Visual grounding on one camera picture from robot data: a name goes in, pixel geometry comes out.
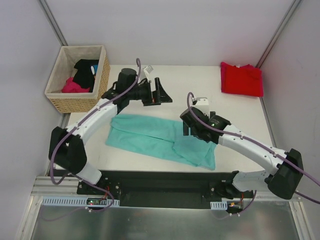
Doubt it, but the right white cable duct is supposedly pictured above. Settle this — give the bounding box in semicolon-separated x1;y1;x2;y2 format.
210;200;228;211

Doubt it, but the black t shirt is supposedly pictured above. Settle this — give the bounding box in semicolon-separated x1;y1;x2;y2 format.
73;59;99;93

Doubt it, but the left aluminium frame post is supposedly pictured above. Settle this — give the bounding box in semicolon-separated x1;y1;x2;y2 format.
38;0;68;46

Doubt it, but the white cable duct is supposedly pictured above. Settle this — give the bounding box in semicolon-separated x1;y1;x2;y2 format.
210;200;228;211
42;196;120;208

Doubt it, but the aluminium frame post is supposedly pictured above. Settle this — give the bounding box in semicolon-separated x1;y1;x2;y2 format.
255;0;304;69
38;0;68;46

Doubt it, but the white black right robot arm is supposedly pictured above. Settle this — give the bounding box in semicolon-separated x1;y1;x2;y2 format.
180;107;303;200

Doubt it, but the left white cable duct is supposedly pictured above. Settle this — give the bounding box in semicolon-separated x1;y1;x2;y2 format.
42;196;120;208

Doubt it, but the magenta t shirt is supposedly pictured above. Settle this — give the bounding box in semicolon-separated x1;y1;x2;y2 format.
61;77;90;94

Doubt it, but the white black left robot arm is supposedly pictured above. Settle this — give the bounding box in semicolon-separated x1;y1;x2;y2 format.
48;65;173;195

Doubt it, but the red t shirt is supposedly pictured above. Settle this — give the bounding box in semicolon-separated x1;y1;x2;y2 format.
220;62;264;98

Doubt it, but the teal t shirt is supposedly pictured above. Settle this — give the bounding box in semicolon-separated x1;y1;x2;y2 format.
105;114;217;171

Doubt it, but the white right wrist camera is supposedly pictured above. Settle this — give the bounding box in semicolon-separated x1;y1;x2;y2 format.
192;97;210;117

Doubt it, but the aluminium rail left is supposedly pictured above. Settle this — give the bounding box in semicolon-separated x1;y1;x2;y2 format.
31;176;80;196

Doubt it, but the right aluminium frame post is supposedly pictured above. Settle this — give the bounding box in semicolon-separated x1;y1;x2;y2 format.
255;0;304;69

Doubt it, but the woven wicker basket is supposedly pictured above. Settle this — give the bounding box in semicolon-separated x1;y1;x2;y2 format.
44;45;110;114

